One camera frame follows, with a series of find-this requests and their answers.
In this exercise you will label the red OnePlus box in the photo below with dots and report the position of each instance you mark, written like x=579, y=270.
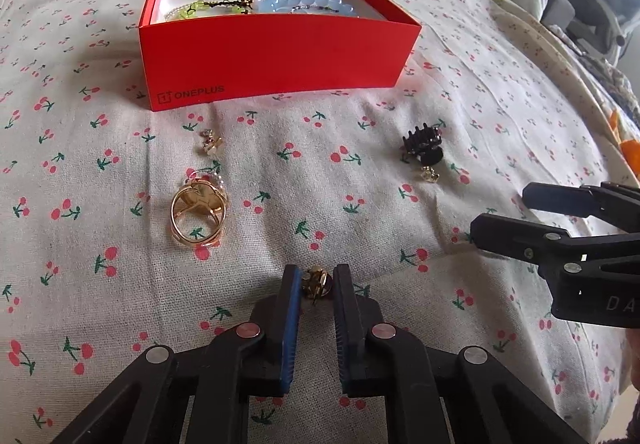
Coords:
x=223, y=55

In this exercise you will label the cherry print bed sheet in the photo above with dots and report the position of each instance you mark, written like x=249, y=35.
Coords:
x=118, y=232

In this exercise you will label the black hair claw clip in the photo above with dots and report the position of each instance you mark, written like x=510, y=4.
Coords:
x=425, y=144

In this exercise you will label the grey office chair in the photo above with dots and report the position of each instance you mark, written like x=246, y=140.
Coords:
x=604, y=25

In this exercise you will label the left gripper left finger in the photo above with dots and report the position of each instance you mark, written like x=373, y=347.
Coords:
x=254, y=359

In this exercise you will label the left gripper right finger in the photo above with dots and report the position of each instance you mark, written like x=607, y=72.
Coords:
x=379, y=360

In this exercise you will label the small gold stud earring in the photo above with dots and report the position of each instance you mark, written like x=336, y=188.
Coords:
x=429, y=174

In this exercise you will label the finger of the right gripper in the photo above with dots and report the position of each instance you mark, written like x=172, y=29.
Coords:
x=615, y=204
x=515, y=233

